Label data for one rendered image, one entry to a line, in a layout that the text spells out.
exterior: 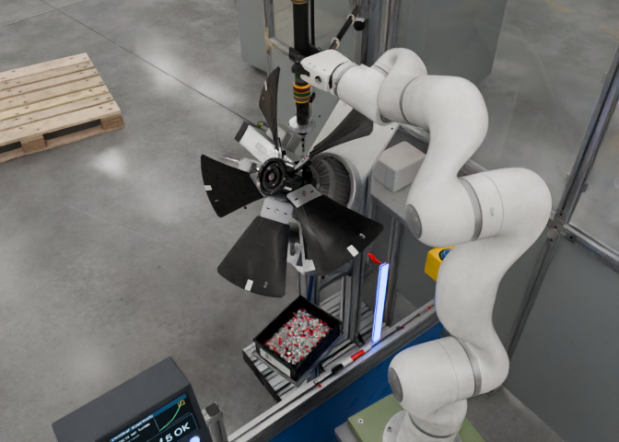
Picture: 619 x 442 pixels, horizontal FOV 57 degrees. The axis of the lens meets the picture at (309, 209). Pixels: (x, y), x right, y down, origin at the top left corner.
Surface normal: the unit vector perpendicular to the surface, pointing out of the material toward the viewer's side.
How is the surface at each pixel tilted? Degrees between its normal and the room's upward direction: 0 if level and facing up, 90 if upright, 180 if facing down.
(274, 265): 46
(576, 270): 90
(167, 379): 15
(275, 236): 50
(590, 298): 90
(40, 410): 0
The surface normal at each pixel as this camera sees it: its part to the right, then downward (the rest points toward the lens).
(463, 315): -0.25, 0.60
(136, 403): -0.16, -0.86
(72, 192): -0.01, -0.74
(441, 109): -0.73, -0.04
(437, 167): -0.70, -0.55
